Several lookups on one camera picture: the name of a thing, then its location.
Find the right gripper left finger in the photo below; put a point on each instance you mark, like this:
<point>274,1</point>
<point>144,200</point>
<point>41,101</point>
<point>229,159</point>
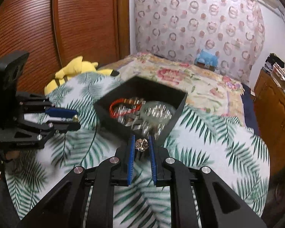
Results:
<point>84,197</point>

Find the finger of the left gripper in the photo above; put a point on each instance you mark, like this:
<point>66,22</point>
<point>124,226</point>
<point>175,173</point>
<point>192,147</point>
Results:
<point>60,112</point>
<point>65,126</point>

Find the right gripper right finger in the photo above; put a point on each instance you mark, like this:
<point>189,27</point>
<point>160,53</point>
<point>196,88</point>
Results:
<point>199,197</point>

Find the pale green jade bangle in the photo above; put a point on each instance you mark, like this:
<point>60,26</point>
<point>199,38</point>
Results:
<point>156,112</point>

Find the black jewelry box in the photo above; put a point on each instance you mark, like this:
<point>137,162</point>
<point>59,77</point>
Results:
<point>118,110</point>

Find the left hand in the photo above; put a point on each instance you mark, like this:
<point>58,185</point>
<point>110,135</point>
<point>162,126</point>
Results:
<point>9,155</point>

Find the yellow pikachu plush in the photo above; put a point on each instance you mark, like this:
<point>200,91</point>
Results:
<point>75,67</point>

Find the palm leaf pattern cloth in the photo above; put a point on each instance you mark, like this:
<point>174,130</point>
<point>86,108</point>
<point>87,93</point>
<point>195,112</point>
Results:
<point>235,152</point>

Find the brown louvered wardrobe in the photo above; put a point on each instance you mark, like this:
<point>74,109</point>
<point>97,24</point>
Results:
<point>56,31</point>

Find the wooden side cabinet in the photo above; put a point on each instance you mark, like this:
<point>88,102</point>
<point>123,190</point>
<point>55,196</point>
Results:
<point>269,108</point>

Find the blue plush toy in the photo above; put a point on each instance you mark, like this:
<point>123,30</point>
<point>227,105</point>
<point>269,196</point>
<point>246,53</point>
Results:
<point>206,60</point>

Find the circle pattern sheer curtain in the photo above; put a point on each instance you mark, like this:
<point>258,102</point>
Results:
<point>232,31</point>

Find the stack of folded fabrics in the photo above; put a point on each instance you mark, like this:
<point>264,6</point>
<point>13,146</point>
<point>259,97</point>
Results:
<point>276,67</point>

